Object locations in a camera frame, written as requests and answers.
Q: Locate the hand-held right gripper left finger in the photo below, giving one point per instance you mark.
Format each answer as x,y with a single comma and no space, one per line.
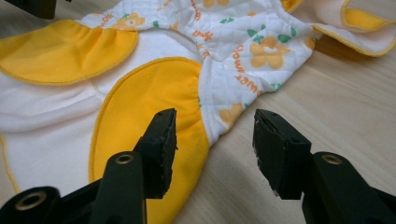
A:
157,155

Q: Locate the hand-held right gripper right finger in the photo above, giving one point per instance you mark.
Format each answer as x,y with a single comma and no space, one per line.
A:
280,155

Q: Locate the white yellow flower-print baby garment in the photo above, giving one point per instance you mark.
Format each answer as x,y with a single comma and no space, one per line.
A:
49,130

